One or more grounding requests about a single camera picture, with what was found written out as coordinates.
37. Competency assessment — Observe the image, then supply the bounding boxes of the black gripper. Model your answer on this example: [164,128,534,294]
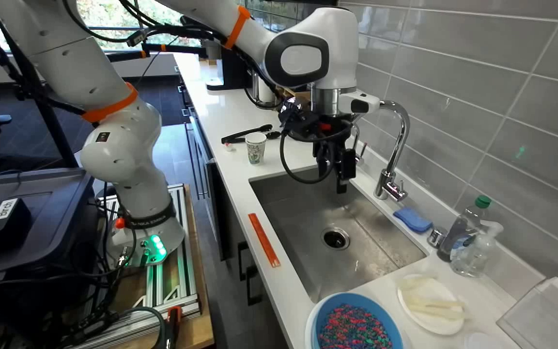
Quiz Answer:
[279,103,356,194]

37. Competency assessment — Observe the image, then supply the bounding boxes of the chrome tap faucet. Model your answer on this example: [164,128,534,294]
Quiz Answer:
[374,101,410,201]

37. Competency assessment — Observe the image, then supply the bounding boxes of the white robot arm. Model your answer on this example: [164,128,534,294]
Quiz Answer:
[0,0,358,254]

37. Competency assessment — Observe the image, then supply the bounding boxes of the paper cup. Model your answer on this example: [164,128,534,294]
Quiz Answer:
[246,132,267,165]

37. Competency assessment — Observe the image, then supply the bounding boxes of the stainless steel sink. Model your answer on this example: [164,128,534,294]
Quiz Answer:
[252,174,424,300]

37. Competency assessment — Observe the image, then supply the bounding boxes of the blue sponge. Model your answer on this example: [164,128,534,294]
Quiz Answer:
[395,207,432,234]

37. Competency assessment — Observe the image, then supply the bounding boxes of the black utensil on counter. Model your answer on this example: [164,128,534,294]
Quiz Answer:
[221,124,273,143]

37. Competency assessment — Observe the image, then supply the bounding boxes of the orange strip on counter edge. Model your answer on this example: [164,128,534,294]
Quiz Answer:
[248,213,281,267]

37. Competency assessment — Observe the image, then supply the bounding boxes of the blue bowl of colourful beads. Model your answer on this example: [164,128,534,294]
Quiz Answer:
[306,293,405,349]

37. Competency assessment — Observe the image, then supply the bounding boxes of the clear plastic bottle green cap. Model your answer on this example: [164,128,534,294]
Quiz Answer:
[451,194,503,277]

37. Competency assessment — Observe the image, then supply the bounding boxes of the white plate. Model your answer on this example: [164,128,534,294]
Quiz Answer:
[395,273,465,335]

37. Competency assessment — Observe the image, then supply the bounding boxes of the clear plastic container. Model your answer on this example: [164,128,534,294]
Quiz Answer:
[498,277,558,349]

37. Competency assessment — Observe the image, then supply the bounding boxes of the black tripod pole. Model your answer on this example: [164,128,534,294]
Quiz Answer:
[0,31,77,167]

